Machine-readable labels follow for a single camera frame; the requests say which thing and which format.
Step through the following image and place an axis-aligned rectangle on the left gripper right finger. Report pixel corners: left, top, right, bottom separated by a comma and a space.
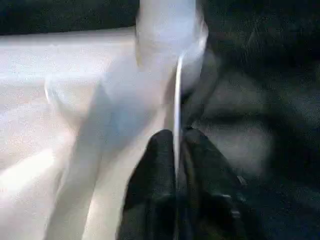
179, 127, 261, 240

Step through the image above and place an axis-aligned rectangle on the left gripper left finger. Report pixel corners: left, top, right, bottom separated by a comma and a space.
117, 129, 180, 240

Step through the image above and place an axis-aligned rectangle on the white plastic table top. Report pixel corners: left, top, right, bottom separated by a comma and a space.
0, 24, 216, 240

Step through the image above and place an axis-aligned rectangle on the white plastic table leg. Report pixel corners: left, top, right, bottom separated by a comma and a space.
134, 0, 210, 68

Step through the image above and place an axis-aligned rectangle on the black mat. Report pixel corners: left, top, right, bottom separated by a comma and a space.
0, 0, 320, 240

